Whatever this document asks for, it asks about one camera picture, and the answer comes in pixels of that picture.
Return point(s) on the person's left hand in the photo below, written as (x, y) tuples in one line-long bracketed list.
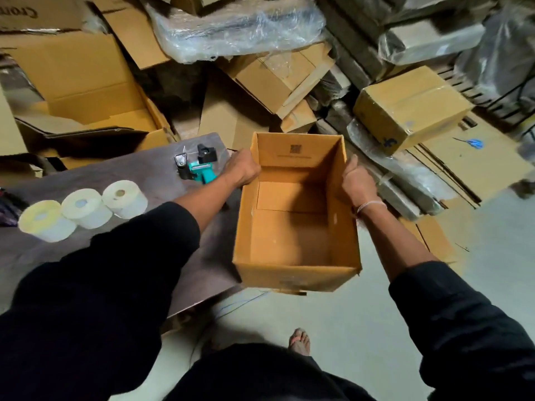
[(242, 169)]

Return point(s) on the person's right hand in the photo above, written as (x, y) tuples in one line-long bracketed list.
[(359, 187)]

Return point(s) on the brown supply box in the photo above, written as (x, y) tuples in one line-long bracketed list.
[(292, 238)]

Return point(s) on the white label roll brown core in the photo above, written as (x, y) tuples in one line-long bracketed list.
[(129, 202)]

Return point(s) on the yellowish label roll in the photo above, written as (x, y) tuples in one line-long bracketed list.
[(42, 221)]

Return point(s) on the person's left forearm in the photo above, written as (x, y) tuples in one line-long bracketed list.
[(125, 267)]

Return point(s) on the person's right forearm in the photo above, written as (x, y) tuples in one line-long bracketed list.
[(397, 246)]

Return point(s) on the person's foot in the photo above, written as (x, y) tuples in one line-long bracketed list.
[(299, 342)]

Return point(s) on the flat brown cardboard piece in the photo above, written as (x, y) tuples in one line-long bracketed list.
[(133, 33)]

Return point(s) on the pale wrist thread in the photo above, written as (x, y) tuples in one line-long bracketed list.
[(372, 204)]

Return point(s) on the teal tape dispenser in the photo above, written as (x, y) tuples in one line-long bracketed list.
[(202, 171)]

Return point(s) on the plastic wrapped dark sheet stack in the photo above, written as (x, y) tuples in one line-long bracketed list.
[(397, 171)]

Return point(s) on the folded flat brown carton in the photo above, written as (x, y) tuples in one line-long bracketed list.
[(221, 116)]

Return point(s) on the small brown carton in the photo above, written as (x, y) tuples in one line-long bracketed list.
[(299, 118)]

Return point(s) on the tilted brown carton plastic patch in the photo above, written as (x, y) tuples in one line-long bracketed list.
[(259, 83)]

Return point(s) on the sealed taped carton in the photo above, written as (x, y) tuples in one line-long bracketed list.
[(409, 104)]

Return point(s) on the clear plastic wrapped bundle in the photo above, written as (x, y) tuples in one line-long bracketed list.
[(234, 29)]

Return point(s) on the stack of grey wrapped bundles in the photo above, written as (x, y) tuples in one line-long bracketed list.
[(418, 37)]

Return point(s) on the open orange carton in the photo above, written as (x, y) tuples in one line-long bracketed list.
[(75, 66)]

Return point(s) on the black printed shirt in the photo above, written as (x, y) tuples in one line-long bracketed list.
[(259, 375)]

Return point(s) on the black mesh pen holder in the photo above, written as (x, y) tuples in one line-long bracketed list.
[(10, 198)]

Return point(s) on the printed brown carton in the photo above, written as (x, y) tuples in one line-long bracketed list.
[(37, 12)]

